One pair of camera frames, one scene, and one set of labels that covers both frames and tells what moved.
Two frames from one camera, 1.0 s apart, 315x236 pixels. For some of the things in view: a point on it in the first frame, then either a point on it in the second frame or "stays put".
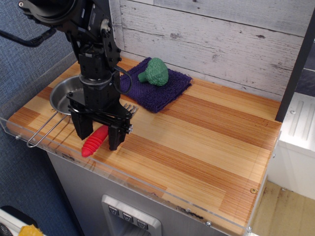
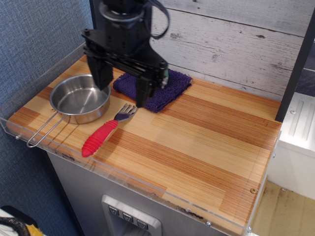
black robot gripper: [103, 102] → [125, 42]
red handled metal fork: [96, 139] stays put
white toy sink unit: [292, 165] stays put
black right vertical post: [297, 71] stays put
